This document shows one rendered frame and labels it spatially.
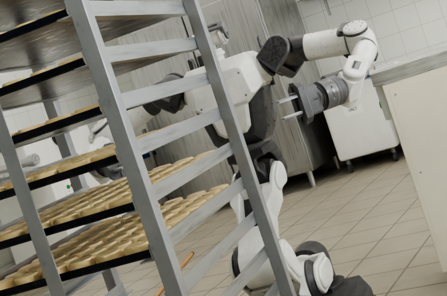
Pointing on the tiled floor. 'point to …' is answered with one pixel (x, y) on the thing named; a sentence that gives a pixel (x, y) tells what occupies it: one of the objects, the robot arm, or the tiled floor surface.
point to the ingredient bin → (362, 128)
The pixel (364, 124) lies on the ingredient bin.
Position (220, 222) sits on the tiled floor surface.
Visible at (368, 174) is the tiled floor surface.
